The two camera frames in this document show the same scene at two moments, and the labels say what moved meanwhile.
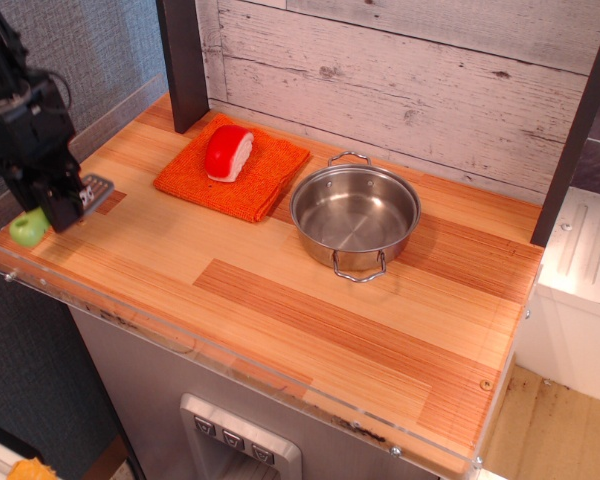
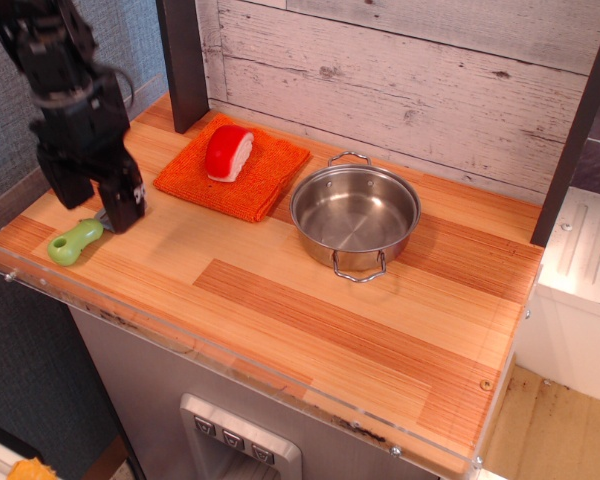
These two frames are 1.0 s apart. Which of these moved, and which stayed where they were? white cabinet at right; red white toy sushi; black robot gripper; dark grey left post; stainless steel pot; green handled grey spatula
Moved: black robot gripper; green handled grey spatula
Stayed: red white toy sushi; white cabinet at right; dark grey left post; stainless steel pot
